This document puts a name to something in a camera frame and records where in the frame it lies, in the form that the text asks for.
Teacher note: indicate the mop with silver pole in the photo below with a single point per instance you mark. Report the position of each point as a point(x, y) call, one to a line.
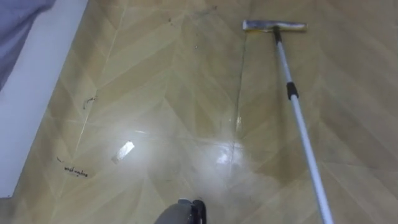
point(300, 118)

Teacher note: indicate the white washing machine tower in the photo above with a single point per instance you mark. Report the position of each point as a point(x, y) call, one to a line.
point(28, 102)

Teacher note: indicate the robot legs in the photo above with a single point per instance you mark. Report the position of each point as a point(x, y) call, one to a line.
point(182, 214)

